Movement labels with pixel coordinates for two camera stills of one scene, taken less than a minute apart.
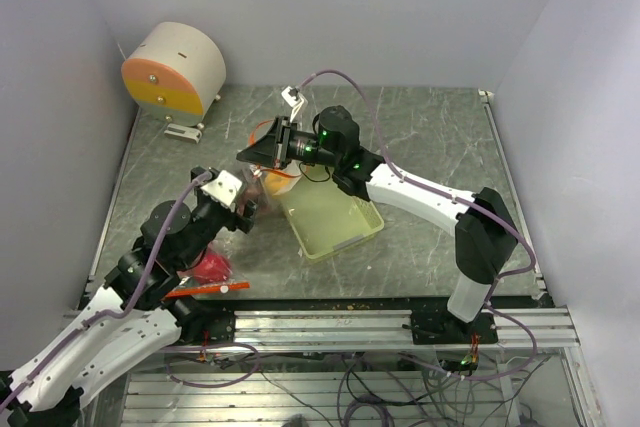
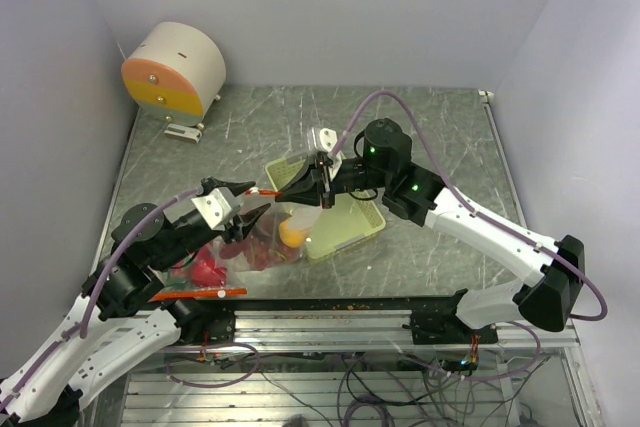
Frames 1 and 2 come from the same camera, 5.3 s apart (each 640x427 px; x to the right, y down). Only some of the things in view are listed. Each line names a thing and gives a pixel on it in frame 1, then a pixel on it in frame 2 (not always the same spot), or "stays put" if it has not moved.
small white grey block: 182,132 stays put
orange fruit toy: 274,182 → 291,237
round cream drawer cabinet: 177,71 stays put
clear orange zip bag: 213,274 stays put
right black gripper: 273,148 → 312,186
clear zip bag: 263,184 → 277,237
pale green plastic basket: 323,215 stays put
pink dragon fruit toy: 213,269 stays put
